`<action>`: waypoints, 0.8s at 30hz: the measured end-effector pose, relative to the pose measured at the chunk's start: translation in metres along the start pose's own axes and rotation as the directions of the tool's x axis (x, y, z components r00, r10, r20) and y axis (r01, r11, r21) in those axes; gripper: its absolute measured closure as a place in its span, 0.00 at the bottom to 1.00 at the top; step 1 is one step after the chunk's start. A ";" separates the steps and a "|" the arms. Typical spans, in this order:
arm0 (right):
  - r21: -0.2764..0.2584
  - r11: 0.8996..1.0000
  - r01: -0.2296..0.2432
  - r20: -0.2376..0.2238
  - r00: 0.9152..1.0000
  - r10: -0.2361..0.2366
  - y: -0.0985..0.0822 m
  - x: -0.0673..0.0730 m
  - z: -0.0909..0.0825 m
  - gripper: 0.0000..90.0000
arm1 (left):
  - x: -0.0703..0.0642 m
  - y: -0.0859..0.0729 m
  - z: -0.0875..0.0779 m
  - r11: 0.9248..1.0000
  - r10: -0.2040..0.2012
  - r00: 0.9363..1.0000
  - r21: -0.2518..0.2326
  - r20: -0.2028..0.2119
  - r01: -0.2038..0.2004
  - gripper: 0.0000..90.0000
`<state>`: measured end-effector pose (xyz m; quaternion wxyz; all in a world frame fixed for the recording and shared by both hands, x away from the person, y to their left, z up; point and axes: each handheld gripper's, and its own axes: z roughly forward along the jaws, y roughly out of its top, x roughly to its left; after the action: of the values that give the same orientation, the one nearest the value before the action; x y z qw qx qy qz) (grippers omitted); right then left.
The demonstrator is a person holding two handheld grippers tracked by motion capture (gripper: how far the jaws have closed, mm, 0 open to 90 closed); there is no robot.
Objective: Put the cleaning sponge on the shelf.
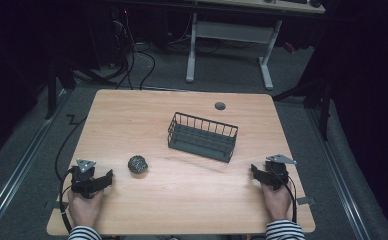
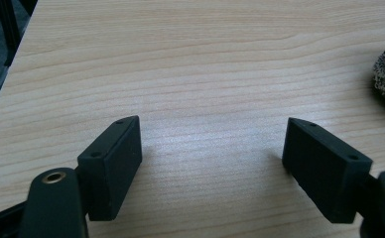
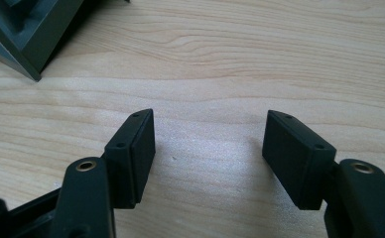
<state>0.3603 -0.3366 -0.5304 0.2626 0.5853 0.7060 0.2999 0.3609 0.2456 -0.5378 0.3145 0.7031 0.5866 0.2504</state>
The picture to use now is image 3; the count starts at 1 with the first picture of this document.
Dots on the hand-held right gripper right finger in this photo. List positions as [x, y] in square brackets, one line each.
[299, 165]

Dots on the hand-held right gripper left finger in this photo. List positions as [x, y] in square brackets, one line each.
[127, 165]

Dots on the dark grey plastic tray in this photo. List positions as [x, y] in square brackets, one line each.
[25, 29]

